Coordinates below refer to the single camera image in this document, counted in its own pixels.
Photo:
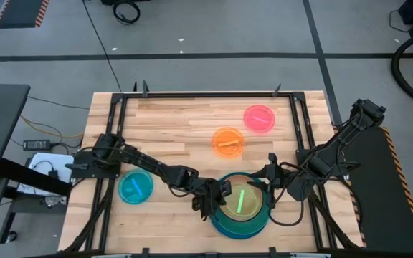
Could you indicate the white paper sheet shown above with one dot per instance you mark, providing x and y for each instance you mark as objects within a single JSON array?
[{"x": 41, "y": 161}]

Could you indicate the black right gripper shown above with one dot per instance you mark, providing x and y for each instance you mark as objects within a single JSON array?
[{"x": 276, "y": 175}]

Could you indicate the small dark teal plate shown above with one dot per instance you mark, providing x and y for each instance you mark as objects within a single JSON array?
[{"x": 240, "y": 224}]

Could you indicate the black metal table frame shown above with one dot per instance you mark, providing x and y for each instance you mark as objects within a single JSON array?
[{"x": 206, "y": 95}]

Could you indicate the small clear pink plate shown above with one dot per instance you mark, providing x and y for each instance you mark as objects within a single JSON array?
[{"x": 253, "y": 123}]

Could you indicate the black caster wheel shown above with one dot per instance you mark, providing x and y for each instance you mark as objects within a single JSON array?
[{"x": 11, "y": 236}]

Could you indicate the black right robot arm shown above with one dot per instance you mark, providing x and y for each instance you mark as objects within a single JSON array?
[{"x": 335, "y": 147}]

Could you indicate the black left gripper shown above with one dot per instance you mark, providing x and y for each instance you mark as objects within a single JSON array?
[{"x": 208, "y": 193}]

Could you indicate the large hazard-striped floor mat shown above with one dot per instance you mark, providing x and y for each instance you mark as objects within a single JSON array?
[{"x": 389, "y": 197}]

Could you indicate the small clear cyan plate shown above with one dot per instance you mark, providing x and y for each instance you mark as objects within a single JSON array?
[{"x": 129, "y": 195}]

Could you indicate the small clear lime plate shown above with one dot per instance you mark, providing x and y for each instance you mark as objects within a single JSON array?
[{"x": 250, "y": 208}]

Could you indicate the small hazard-striped floor mat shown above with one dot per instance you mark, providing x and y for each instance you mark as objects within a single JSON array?
[{"x": 20, "y": 14}]

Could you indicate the black power adapter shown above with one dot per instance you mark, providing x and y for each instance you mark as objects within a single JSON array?
[{"x": 36, "y": 144}]

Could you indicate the black frame clamp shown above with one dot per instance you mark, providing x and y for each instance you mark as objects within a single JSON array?
[
  {"x": 145, "y": 89},
  {"x": 276, "y": 90}
]

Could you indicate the small clear orange plate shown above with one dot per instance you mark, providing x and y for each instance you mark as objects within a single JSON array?
[{"x": 222, "y": 138}]

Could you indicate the large blue plate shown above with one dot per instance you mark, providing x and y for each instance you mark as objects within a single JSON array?
[{"x": 240, "y": 237}]

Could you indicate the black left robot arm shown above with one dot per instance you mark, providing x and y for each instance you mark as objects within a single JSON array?
[{"x": 145, "y": 161}]

